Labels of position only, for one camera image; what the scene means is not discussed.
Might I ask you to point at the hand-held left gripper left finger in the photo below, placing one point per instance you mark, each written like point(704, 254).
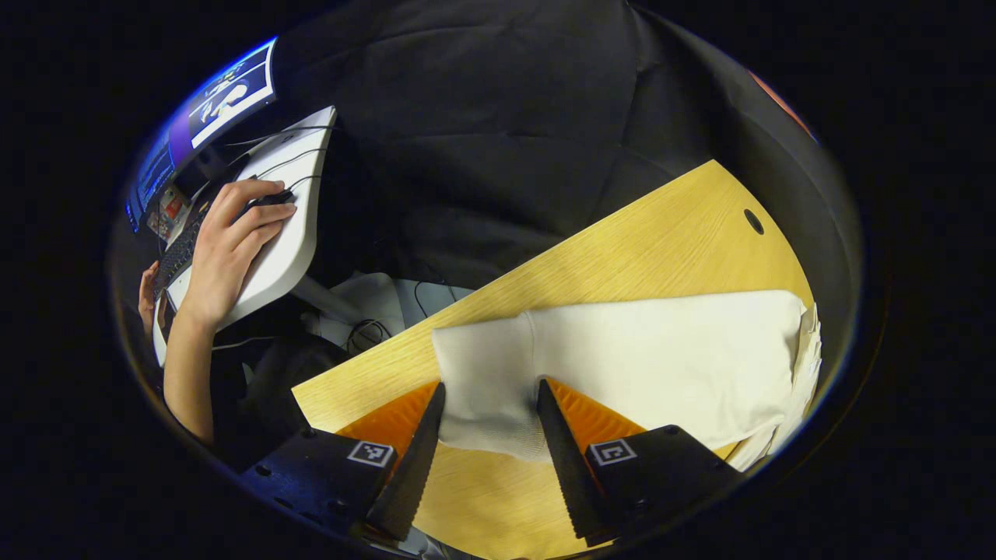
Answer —
point(416, 467)

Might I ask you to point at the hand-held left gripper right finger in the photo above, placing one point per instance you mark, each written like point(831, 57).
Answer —
point(568, 467)

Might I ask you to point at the cream knit sweater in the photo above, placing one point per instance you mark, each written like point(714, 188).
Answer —
point(661, 358)

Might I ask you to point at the white office desk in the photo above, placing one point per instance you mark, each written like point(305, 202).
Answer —
point(288, 241)

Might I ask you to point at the black computer mouse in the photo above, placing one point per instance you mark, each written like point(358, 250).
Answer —
point(272, 198)

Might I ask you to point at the black keyboard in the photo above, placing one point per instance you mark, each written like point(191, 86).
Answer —
point(180, 250)

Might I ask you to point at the red white desk item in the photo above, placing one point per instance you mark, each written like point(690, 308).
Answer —
point(173, 206)

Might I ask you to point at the computer monitor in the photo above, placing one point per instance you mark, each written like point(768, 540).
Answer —
point(226, 101)

